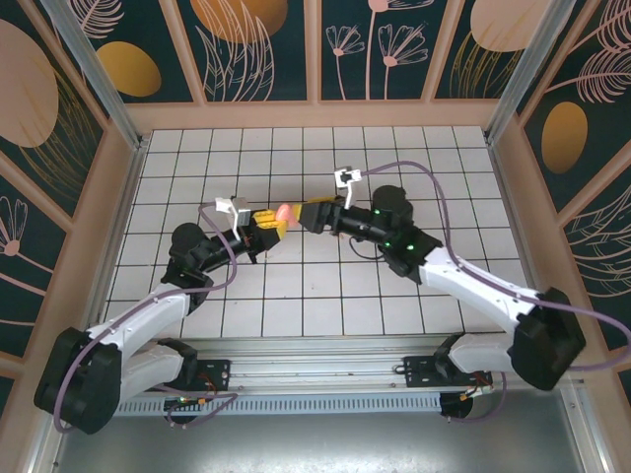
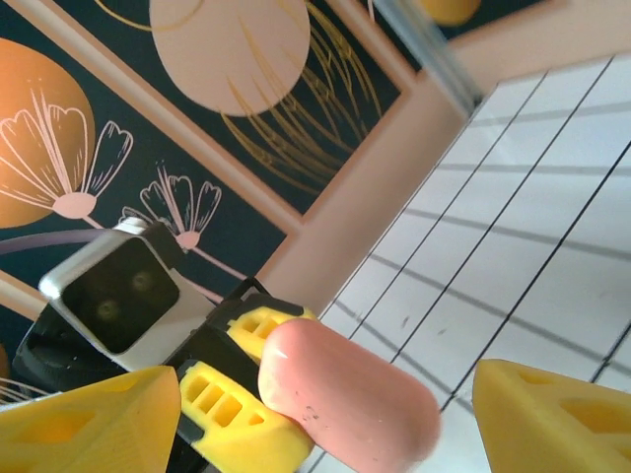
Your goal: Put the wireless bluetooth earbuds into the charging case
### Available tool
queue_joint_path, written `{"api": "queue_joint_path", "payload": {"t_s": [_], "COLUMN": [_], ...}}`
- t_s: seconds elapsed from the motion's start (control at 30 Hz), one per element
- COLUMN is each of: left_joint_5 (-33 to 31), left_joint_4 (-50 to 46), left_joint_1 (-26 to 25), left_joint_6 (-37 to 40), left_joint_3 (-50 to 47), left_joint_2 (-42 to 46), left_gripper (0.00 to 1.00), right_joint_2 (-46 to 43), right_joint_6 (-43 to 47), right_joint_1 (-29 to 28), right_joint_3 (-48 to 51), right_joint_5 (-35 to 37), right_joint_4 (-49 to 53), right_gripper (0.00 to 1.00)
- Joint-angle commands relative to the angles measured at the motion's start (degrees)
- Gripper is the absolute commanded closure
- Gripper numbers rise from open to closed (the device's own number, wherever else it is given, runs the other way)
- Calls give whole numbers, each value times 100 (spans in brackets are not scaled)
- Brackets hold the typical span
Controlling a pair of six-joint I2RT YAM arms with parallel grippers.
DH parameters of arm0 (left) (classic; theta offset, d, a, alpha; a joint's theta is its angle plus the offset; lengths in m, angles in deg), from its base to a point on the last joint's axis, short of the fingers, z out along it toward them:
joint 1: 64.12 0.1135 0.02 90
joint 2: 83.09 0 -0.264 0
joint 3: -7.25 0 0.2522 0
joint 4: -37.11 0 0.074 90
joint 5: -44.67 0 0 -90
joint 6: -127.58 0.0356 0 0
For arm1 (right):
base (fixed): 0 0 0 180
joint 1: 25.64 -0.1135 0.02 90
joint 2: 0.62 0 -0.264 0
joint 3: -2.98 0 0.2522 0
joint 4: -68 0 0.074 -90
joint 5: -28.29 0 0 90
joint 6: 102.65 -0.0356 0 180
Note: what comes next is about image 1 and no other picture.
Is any pink earbud charging case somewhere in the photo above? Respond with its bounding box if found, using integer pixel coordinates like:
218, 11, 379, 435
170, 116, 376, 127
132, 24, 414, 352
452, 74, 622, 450
274, 202, 303, 229

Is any grey metal sheet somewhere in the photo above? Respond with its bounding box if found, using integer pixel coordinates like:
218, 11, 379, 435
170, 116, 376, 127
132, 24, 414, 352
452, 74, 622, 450
48, 412, 593, 473

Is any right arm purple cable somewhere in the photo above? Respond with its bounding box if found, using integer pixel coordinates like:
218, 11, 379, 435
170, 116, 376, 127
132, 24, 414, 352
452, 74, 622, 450
361, 161, 631, 425

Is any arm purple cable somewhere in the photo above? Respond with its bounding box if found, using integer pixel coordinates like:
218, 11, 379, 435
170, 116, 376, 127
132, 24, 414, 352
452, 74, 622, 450
52, 202, 241, 434
361, 161, 631, 425

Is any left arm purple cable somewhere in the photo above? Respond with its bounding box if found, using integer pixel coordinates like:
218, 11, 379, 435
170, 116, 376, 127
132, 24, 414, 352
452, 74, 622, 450
52, 202, 241, 434

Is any aluminium side rail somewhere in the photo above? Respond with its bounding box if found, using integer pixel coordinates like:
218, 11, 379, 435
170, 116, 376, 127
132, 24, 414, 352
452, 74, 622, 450
485, 137, 615, 473
27, 140, 149, 473

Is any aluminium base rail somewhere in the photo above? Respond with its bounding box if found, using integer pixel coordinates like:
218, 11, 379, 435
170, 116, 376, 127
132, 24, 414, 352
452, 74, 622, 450
48, 336, 591, 398

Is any grey slotted cable duct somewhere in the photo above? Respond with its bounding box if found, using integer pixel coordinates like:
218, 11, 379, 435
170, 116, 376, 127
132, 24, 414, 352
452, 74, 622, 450
115, 392, 443, 418

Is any aluminium frame post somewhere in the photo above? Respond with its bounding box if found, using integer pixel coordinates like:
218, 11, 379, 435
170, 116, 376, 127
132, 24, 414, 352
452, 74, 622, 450
39, 0, 150, 152
484, 0, 589, 147

